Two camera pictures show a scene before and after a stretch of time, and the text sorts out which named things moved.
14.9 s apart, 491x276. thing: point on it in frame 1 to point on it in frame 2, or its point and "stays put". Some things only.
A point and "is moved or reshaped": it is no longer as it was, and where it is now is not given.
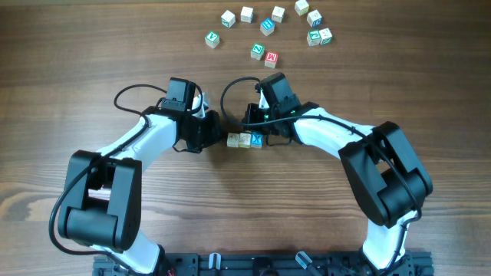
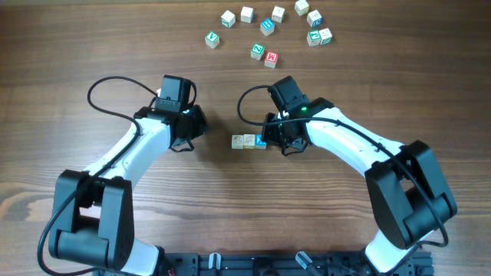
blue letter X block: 256,139 is moved or reshaped
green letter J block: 314,37 stays put
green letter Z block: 257,50 stays put
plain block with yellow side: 245,140 is moved or reshaped
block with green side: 228,19 stays put
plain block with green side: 278,14 stays put
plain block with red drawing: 232,140 is moved or reshaped
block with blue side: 314,18 stays put
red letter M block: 271,59 stays put
